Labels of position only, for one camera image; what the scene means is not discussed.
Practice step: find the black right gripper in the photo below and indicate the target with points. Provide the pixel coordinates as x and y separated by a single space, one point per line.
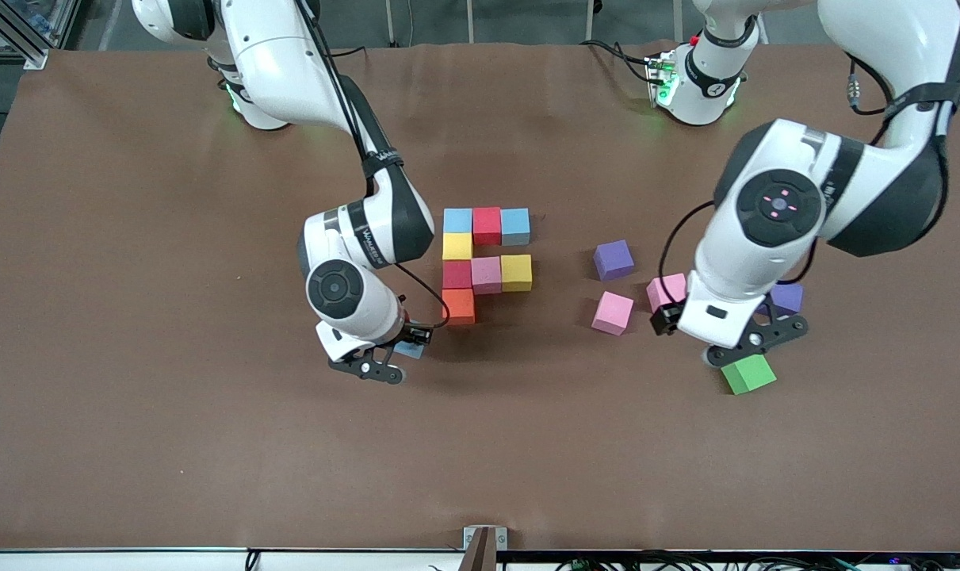
413 333

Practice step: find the blue foam cube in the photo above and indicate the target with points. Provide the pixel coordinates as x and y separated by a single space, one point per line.
516 227
410 350
457 220

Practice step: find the pink foam cube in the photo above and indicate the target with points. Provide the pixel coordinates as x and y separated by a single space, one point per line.
612 312
663 289
486 275

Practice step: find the orange foam cube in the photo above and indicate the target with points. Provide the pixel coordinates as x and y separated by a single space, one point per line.
458 306

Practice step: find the red foam cube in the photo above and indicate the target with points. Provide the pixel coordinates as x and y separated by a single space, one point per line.
486 226
457 274

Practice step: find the yellow foam cube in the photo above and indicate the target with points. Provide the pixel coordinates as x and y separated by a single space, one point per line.
516 273
457 246

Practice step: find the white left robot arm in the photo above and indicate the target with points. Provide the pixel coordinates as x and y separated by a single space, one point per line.
892 47

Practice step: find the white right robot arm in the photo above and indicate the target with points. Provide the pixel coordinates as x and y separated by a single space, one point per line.
273 55

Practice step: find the green foam cube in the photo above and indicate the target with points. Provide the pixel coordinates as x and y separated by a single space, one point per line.
748 375

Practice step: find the purple foam cube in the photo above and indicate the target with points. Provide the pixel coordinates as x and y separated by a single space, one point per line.
789 297
613 259

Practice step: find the brown table mat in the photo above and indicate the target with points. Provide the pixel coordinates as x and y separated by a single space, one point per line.
170 444

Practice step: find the white cart leg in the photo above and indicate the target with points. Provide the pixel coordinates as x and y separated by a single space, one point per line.
589 20
676 20
469 20

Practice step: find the white stand leg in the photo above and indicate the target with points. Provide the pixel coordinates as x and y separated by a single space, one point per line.
390 24

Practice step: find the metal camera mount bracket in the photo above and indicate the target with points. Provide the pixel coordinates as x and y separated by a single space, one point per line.
480 547

